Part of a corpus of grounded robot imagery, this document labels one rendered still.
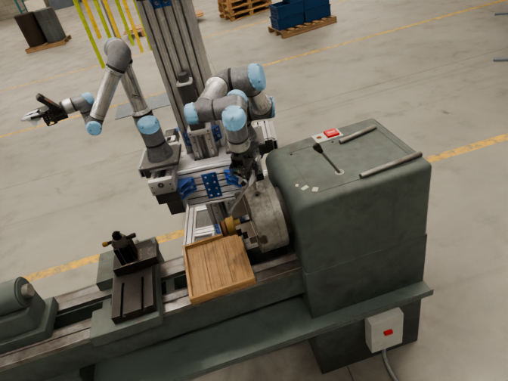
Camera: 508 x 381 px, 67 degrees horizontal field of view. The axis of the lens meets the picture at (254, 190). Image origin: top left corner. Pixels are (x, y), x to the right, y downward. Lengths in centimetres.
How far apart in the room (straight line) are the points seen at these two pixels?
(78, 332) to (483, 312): 225
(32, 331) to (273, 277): 108
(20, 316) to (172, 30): 151
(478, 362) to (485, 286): 55
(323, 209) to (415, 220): 47
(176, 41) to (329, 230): 125
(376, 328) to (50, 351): 152
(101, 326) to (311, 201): 103
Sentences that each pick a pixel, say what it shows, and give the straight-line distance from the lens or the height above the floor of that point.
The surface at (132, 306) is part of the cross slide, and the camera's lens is 177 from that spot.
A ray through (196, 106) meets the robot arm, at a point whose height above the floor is 170.
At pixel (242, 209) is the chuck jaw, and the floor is 114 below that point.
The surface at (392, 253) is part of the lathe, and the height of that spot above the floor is 81.
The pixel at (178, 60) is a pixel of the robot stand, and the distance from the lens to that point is 221.
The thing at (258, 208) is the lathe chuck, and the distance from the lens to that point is 161.
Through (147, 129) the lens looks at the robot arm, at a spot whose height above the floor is 136.
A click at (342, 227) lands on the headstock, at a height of 107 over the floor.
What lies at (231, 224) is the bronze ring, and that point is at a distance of 171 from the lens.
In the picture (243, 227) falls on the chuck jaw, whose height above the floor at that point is 110.
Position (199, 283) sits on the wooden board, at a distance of 184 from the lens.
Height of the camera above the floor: 220
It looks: 36 degrees down
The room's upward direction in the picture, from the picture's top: 14 degrees counter-clockwise
